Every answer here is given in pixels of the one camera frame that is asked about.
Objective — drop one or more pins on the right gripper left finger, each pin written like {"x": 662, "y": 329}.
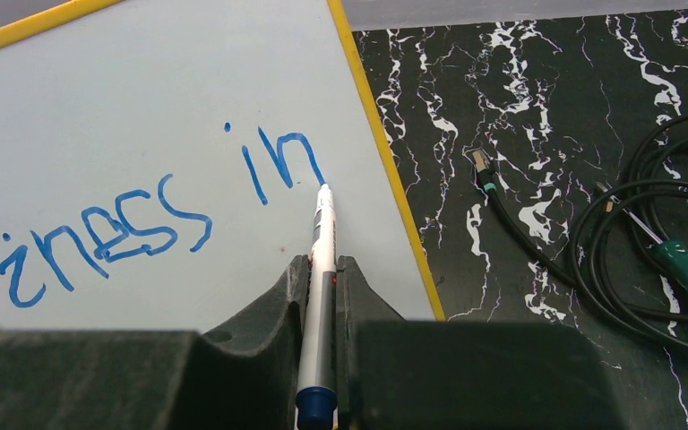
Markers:
{"x": 241, "y": 374}

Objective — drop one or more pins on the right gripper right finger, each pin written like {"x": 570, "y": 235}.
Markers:
{"x": 394, "y": 373}

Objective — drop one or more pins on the white whiteboard marker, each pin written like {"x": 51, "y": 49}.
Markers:
{"x": 316, "y": 399}

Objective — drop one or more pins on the yellow framed whiteboard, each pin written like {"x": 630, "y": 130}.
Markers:
{"x": 160, "y": 160}

